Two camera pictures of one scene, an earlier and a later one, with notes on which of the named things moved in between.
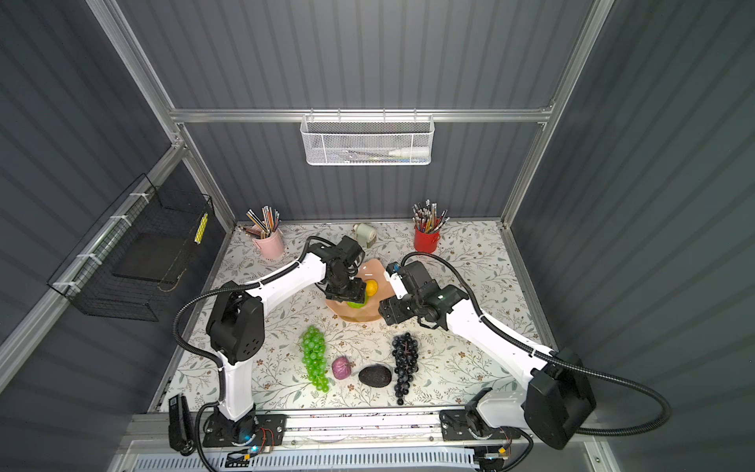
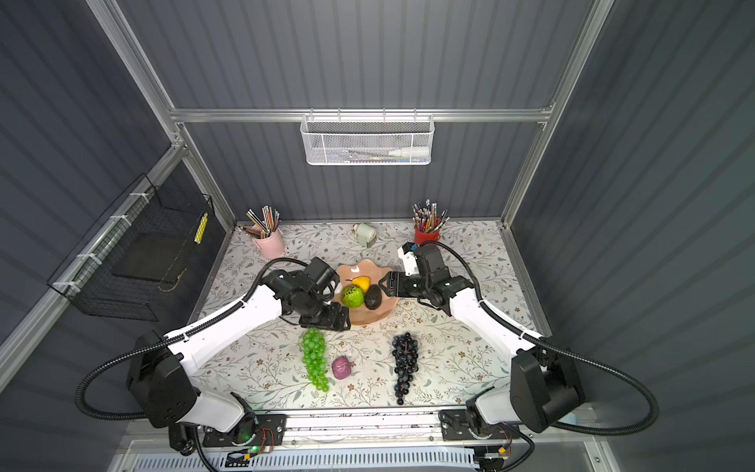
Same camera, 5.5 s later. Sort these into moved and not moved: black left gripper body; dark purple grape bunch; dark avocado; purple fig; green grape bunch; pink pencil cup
Moved: black left gripper body; dark avocado
Not moved: dark purple grape bunch; green grape bunch; pink pencil cup; purple fig
